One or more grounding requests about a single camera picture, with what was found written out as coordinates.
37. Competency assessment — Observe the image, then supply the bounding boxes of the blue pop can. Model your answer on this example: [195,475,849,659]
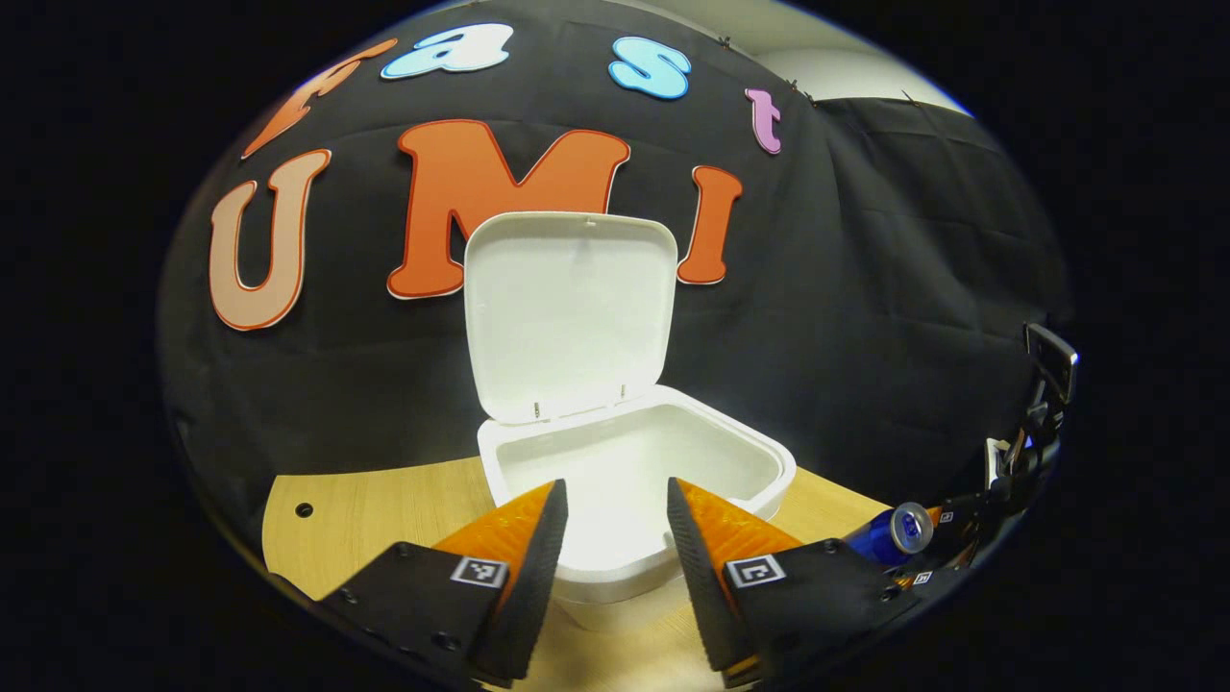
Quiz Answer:
[844,502,935,566]

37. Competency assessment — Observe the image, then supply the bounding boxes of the black backdrop cloth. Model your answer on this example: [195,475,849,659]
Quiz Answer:
[159,0,1072,578]

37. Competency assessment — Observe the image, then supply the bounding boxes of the white desktop garbage bin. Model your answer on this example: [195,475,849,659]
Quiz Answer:
[463,211,799,630]

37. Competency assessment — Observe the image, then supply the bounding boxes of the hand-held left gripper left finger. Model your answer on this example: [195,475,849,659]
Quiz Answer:
[317,479,570,685]

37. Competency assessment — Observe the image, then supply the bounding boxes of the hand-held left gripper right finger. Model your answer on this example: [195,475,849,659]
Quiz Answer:
[666,476,928,685]

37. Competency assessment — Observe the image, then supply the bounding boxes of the wooden desktop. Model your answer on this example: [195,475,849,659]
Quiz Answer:
[261,457,895,692]

